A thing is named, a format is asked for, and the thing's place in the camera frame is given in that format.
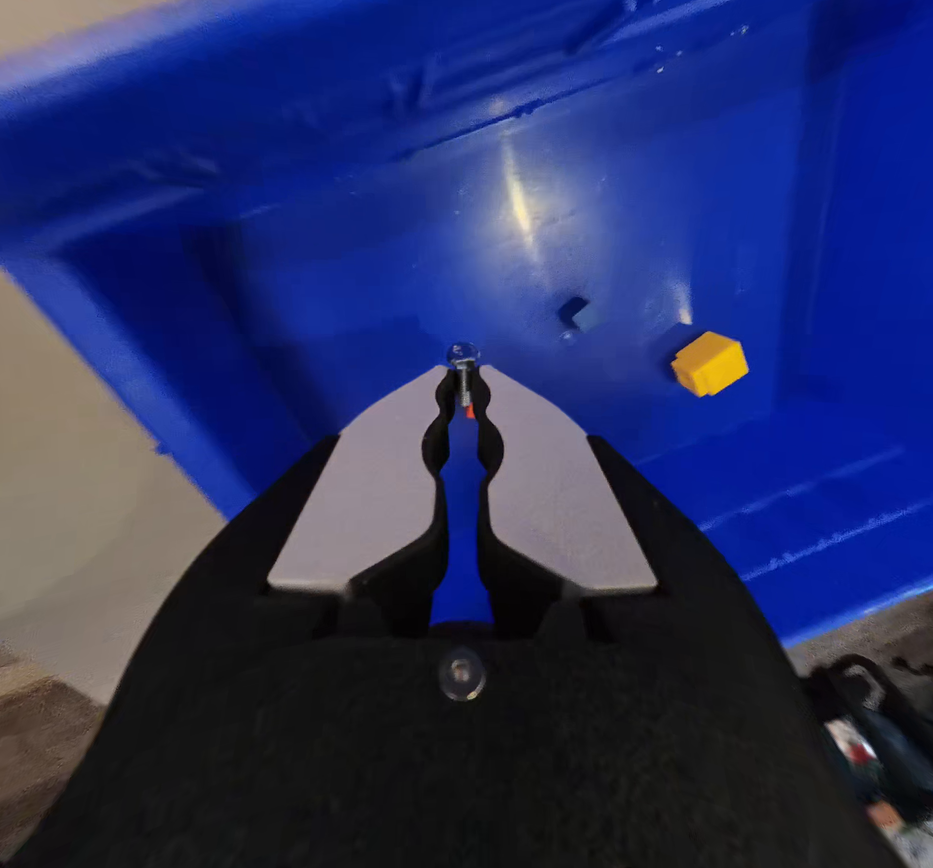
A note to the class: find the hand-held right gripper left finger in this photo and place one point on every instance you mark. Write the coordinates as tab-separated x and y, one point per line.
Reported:
350	511

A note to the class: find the blue plastic bin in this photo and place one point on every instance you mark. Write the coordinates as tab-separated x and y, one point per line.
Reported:
364	226

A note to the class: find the dark bag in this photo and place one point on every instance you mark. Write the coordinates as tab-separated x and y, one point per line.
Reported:
875	737

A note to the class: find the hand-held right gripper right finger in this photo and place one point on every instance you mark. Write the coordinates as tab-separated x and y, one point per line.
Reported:
576	511

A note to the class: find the small metal screw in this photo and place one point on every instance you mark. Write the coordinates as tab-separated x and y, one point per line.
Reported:
463	354

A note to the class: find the yellow cube block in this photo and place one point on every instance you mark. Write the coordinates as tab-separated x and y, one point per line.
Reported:
711	365

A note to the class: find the small blue block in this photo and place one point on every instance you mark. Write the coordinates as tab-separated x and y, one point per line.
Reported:
576	314

